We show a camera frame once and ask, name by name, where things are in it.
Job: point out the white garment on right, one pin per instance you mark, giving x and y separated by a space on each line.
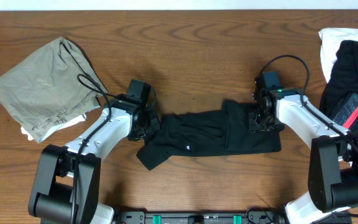
331 39

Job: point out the folded olive green garment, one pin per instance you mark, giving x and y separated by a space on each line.
50 87

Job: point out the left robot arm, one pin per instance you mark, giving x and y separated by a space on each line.
66 184

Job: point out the black Sydrogen polo shirt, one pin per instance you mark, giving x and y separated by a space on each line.
221 132

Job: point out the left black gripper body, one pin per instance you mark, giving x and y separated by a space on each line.
151 123

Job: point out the white garment under olive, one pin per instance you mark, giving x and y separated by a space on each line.
74 121

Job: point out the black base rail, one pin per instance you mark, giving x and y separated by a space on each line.
249 217

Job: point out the black grey red garment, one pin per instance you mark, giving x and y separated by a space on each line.
339 101

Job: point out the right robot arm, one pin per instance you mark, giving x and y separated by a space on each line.
333 168

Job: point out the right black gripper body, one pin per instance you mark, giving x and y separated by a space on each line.
258 121

